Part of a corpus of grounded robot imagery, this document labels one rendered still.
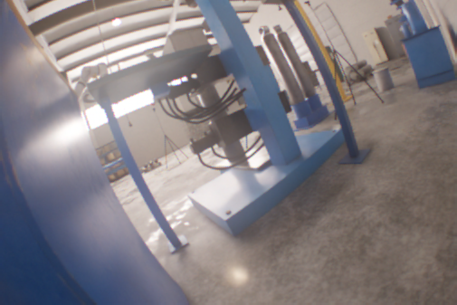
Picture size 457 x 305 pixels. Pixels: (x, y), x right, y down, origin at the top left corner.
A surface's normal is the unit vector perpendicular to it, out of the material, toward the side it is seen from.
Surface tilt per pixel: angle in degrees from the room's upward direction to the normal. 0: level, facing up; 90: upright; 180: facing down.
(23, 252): 90
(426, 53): 90
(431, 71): 90
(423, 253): 0
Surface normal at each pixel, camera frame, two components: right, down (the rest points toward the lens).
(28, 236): 0.43, -0.12
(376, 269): -0.41, -0.91
